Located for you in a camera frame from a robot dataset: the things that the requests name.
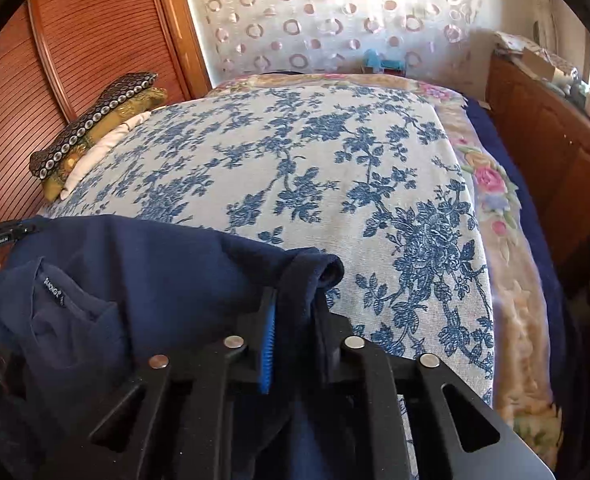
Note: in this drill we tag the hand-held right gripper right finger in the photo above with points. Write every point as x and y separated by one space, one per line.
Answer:
375 385

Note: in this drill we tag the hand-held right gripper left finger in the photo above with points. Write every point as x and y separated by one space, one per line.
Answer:
267 345

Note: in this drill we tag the navy blue printed t-shirt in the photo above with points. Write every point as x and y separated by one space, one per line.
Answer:
150 270

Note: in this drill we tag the cream pillow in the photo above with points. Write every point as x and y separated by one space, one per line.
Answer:
100 150

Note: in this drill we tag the gold cushion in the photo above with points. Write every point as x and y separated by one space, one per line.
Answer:
135 102

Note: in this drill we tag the navy bed sheet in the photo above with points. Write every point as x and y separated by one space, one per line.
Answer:
540 240

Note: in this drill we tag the wooden slatted wardrobe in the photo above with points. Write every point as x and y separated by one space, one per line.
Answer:
100 35

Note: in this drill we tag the wooden low cabinet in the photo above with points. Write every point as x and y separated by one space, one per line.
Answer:
550 150

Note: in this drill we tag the blue tissue box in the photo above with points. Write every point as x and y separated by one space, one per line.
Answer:
382 62

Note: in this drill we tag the sheer circle-patterned curtain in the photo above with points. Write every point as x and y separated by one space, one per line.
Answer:
350 10

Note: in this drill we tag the cardboard box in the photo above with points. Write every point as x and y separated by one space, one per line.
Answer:
537 65

